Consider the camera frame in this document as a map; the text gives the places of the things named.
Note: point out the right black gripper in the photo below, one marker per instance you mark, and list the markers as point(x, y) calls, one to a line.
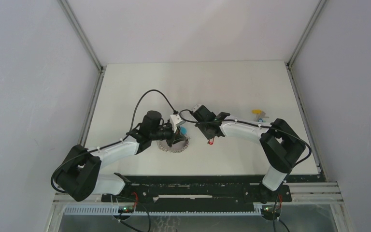
point(208, 136)

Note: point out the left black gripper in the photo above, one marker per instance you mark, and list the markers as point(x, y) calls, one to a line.
point(175, 137)

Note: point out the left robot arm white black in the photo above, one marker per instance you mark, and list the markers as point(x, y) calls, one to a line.
point(79, 174)

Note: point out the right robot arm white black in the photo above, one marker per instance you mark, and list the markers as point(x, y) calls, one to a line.
point(281, 145)

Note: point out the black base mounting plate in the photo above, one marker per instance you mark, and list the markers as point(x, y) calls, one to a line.
point(146, 188)

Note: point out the left green circuit board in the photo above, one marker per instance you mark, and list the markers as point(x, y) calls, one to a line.
point(126, 210)

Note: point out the green circuit board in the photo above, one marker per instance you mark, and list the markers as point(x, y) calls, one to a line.
point(270, 210)
point(126, 210)

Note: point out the right green circuit board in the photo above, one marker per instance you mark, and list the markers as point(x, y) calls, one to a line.
point(270, 210)

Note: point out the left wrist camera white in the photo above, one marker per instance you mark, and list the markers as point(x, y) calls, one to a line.
point(176, 121)

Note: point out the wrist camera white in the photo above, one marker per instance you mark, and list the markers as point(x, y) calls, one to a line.
point(196, 107)
point(176, 121)

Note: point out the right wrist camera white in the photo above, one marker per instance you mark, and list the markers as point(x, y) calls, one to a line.
point(196, 107)

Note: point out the aluminium frame post right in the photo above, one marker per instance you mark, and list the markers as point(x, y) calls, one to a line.
point(297, 73)

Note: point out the aluminium frame post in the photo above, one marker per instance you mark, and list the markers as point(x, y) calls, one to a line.
point(94, 63)
point(297, 73)

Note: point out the aluminium frame post left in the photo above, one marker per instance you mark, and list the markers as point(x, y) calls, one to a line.
point(94, 63)

